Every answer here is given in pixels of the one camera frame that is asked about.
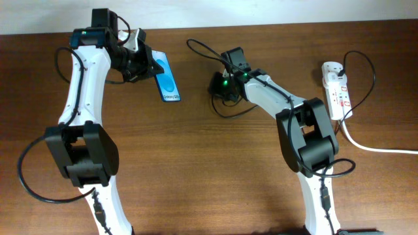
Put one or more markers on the white power strip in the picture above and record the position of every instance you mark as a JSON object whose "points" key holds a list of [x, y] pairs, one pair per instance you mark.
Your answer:
{"points": [[337, 97]]}

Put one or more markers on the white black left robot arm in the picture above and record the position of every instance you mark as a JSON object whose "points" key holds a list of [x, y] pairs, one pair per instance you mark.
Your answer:
{"points": [[82, 150]]}

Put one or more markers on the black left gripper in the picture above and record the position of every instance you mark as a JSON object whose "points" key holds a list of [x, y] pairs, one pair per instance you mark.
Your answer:
{"points": [[147, 67]]}

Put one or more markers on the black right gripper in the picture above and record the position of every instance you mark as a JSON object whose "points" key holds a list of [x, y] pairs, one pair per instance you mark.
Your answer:
{"points": [[213, 87]]}

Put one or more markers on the blue Samsung Galaxy smartphone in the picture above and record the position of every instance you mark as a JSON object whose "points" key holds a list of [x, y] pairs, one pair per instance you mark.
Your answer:
{"points": [[165, 81]]}

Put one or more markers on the white USB charger plug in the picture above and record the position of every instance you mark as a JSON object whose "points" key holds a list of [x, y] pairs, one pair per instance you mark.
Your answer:
{"points": [[331, 79]]}

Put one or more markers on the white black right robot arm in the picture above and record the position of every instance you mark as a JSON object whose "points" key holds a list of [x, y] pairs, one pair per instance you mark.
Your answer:
{"points": [[307, 141]]}

